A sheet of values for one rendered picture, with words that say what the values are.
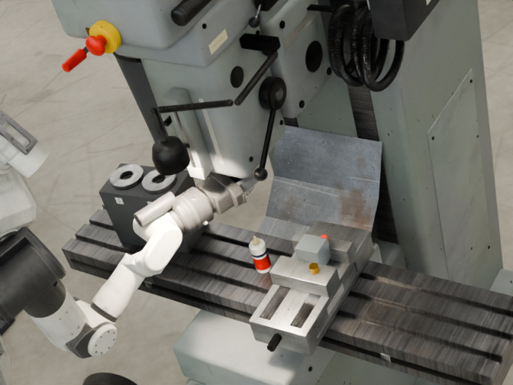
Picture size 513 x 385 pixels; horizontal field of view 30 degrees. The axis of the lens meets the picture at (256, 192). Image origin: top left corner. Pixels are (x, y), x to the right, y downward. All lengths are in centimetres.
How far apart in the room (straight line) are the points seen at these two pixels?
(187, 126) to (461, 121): 98
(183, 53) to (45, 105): 343
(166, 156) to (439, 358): 73
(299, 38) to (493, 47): 270
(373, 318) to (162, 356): 150
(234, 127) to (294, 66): 21
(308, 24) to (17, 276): 82
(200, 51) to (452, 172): 110
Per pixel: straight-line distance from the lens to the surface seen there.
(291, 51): 207
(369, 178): 247
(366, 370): 266
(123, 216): 253
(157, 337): 366
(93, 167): 461
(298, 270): 221
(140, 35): 173
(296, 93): 211
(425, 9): 204
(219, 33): 184
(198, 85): 192
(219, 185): 215
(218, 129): 197
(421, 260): 269
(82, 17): 180
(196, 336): 241
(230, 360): 233
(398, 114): 236
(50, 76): 548
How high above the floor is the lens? 256
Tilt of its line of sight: 38 degrees down
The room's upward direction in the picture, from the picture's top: 17 degrees counter-clockwise
